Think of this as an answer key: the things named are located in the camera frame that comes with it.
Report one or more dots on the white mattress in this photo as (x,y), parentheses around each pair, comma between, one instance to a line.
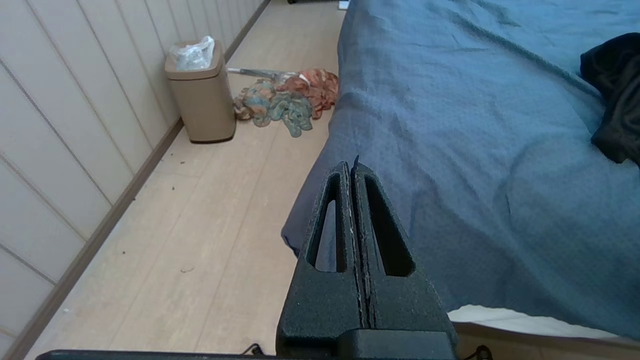
(510,320)

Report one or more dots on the clear plastic bin bag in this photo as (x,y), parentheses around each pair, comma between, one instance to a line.
(192,55)

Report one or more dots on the black moon print t-shirt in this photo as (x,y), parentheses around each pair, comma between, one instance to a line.
(617,100)

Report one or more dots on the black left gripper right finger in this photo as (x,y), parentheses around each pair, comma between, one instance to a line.
(400,305)

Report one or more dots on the beige bed base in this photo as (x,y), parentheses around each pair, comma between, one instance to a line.
(550,348)

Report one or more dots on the multicoloured rag mop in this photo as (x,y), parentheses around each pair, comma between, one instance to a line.
(285,102)

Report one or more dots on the beige trash bin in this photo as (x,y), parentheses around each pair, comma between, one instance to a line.
(205,105)

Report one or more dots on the blue bed sheet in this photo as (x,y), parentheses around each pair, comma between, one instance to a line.
(475,150)

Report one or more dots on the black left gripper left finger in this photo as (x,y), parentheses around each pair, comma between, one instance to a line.
(320,305)

